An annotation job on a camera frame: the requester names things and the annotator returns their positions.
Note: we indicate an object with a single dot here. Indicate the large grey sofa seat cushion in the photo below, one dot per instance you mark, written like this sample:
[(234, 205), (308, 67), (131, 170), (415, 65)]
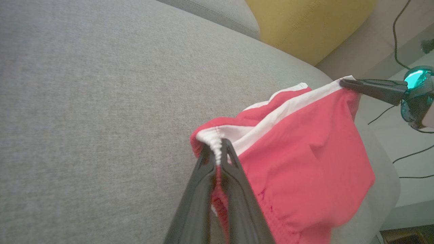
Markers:
[(220, 13)]

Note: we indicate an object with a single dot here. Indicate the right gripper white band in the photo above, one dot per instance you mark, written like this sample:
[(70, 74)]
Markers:
[(418, 101)]

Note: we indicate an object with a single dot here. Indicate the grey sofa chaise seat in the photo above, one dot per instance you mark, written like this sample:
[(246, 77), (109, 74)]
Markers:
[(101, 101)]

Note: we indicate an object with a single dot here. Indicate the green-bordered dark rug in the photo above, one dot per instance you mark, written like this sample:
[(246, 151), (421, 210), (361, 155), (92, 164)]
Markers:
[(413, 215)]

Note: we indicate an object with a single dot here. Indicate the large yellow sofa back cushion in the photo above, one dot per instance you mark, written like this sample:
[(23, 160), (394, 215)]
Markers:
[(305, 27)]

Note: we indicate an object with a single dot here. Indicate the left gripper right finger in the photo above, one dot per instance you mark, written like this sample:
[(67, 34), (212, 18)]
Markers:
[(240, 210)]

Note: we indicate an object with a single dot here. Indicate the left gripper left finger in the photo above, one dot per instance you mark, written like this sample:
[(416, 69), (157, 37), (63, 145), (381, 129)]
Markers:
[(200, 203)]

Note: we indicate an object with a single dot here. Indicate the red shorts with white stripe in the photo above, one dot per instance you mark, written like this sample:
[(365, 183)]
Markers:
[(305, 152)]

